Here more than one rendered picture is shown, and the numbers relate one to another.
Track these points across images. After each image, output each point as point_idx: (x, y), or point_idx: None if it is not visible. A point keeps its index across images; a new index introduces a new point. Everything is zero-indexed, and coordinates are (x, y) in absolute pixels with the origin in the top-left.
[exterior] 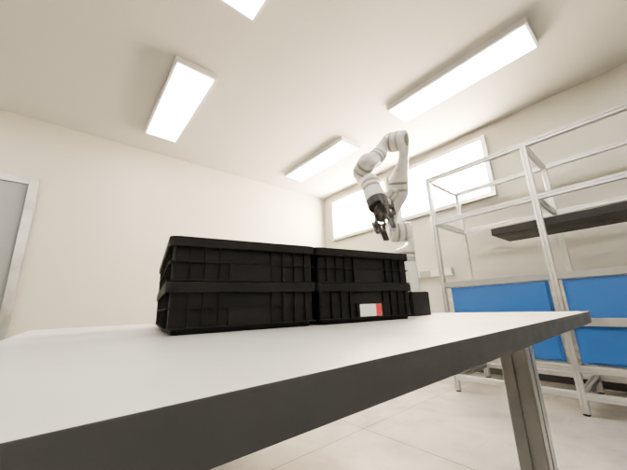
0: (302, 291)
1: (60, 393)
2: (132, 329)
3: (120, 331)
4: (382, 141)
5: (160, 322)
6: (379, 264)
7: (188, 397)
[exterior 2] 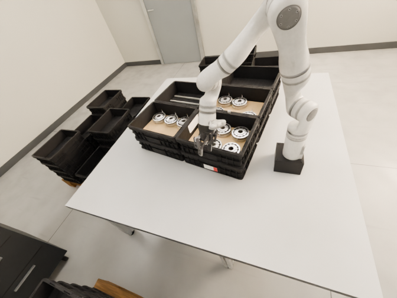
0: (173, 151)
1: (86, 197)
2: None
3: None
4: (255, 15)
5: None
6: (216, 153)
7: (84, 210)
